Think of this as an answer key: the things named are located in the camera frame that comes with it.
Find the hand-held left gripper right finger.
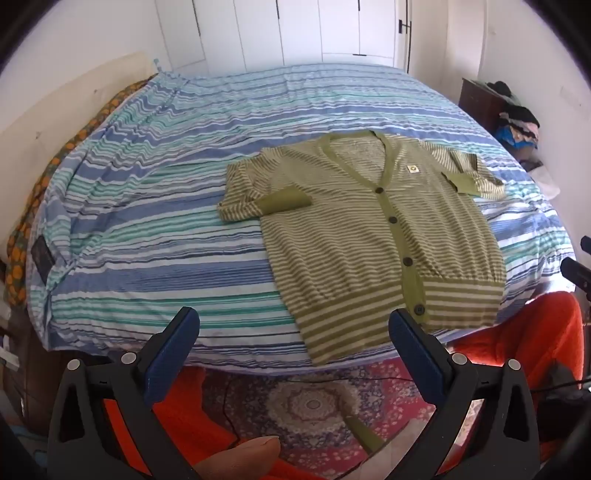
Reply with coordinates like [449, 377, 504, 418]
[388, 308, 541, 480]

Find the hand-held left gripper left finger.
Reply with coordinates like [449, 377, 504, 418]
[47, 306, 201, 480]

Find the green striped cardigan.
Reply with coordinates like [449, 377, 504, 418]
[217, 130, 508, 367]

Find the pile of clothes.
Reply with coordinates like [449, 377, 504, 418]
[485, 80, 543, 162]

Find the red patterned rug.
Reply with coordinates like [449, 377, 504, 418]
[203, 357, 485, 467]

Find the blue green striped bed sheet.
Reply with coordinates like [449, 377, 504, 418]
[28, 64, 578, 372]

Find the dark fabric label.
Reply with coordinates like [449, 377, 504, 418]
[31, 235, 58, 282]

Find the orange patterned cloth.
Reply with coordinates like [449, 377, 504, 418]
[4, 78, 160, 308]

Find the dark wooden nightstand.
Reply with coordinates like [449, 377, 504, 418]
[459, 78, 509, 134]

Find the white wardrobe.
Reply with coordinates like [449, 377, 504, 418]
[154, 0, 398, 75]

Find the dark wooden bed frame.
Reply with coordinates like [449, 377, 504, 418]
[9, 305, 61, 435]

